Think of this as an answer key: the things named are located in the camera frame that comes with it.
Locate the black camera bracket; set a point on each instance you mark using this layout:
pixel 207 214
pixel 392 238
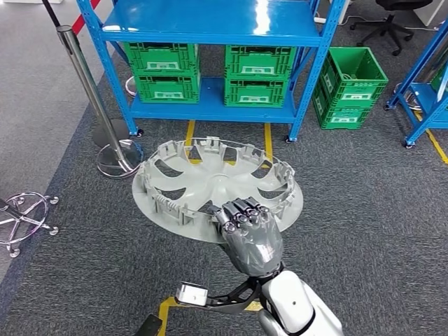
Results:
pixel 237 301

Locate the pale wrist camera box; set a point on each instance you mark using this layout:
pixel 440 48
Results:
pixel 191 295

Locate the black round stool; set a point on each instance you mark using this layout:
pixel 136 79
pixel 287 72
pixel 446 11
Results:
pixel 26 215

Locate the blue metal shelf rack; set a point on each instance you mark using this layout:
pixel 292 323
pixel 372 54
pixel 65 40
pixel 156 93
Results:
pixel 423 99
pixel 210 18

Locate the grey plastic wheel cover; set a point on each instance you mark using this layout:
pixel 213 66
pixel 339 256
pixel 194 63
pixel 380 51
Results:
pixel 216 185

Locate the red barrier belt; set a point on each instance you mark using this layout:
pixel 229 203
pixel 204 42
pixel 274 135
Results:
pixel 85 18

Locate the black robot foot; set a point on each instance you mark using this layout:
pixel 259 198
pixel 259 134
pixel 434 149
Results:
pixel 148 327

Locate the chrome stanchion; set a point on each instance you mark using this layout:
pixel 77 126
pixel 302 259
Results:
pixel 119 160

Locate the black office chair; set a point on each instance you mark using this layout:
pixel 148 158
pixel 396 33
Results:
pixel 388 28

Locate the yellow floor tape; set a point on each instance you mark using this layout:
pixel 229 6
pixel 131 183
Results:
pixel 164 315
pixel 434 141
pixel 268 139

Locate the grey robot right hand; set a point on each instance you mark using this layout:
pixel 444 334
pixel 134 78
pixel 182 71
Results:
pixel 256 246

